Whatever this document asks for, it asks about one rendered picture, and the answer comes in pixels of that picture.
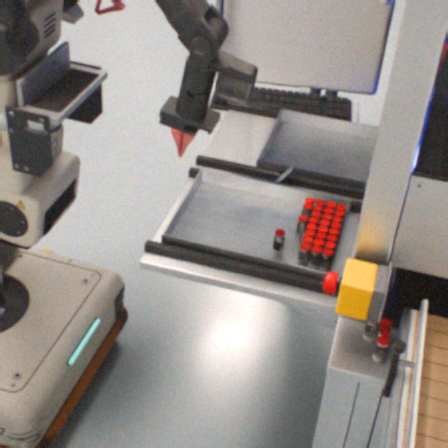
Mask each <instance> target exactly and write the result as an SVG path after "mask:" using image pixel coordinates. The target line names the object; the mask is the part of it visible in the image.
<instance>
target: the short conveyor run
mask: <svg viewBox="0 0 448 448"><path fill-rule="evenodd" d="M427 308H428V300H422V302H421V305H420V312H418V311H417V310H413V309H412V311H411V309H410V308H406V307H405V308H404V309H403V311H402V314H401V318H400V321H399V325H398V329H397V331H398V334H397V340H395V341H394V342H393V344H392V346H393V347H392V348H393V351H394V354H393V357H392V361H391V365H390V368H389V372H388V376H387V379H386V383H385V386H384V393H383V397H386V398H387V401H386V408H385V415H384V422H383V428H382V435H381V442H380V448H448V318H443V317H439V316H435V315H430V314H427ZM408 334H409V336H408ZM407 341H408V344H407ZM406 349H407V352H406ZM405 356H406V359H405ZM404 366H405V367H404ZM404 373H405V375H404ZM403 380H404V383H403ZM402 388H403V391H402Z"/></svg>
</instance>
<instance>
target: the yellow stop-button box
mask: <svg viewBox="0 0 448 448"><path fill-rule="evenodd" d="M388 270H389V267H388V266H385V265H380V264H379V265H378V266H377V265H376V264H374V263H370V262H365V261H361V260H356V259H352V258H348V259H347V260H346V263H345V268H344V272H343V276H341V277H340V281H339V285H338V290H337V294H338V299H337V303H336V307H335V313H336V314H338V315H343V316H347V317H351V318H355V319H359V320H364V321H365V320H367V322H370V323H374V324H377V323H378V320H379V317H380V313H381V309H382V308H381V305H382V301H383V297H384V294H385V288H386V282H387V276H388Z"/></svg>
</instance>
